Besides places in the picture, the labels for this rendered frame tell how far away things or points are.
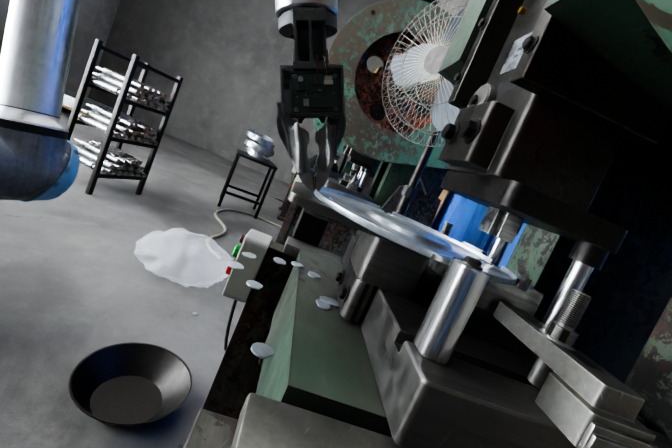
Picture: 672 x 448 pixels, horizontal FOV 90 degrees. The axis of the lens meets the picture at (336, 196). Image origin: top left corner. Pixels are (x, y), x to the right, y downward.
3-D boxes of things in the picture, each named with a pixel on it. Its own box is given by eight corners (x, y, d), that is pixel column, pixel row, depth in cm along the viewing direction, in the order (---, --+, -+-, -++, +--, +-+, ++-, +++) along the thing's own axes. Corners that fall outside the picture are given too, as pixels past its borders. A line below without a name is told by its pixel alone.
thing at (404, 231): (571, 315, 35) (575, 309, 35) (314, 212, 32) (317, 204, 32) (454, 241, 64) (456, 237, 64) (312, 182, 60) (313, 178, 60)
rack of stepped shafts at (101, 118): (92, 197, 219) (142, 57, 210) (43, 170, 229) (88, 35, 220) (145, 197, 260) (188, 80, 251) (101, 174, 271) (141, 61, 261)
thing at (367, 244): (248, 292, 40) (292, 187, 39) (264, 255, 54) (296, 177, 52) (435, 360, 43) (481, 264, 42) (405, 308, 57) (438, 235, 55)
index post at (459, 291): (421, 357, 29) (468, 258, 28) (410, 338, 32) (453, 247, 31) (449, 367, 30) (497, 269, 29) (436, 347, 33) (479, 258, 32)
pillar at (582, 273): (545, 337, 41) (599, 233, 40) (533, 327, 43) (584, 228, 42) (560, 343, 41) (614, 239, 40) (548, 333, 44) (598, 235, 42)
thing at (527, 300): (466, 302, 42) (482, 269, 41) (425, 262, 56) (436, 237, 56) (528, 326, 43) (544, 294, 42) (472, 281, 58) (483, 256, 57)
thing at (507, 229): (491, 235, 46) (503, 210, 46) (474, 227, 51) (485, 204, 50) (511, 243, 47) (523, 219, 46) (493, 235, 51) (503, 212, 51)
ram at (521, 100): (464, 161, 39) (582, -95, 36) (422, 157, 54) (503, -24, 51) (588, 216, 41) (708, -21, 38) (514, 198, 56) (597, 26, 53)
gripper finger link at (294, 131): (290, 199, 41) (286, 120, 39) (291, 192, 47) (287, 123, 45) (316, 197, 41) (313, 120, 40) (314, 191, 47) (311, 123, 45)
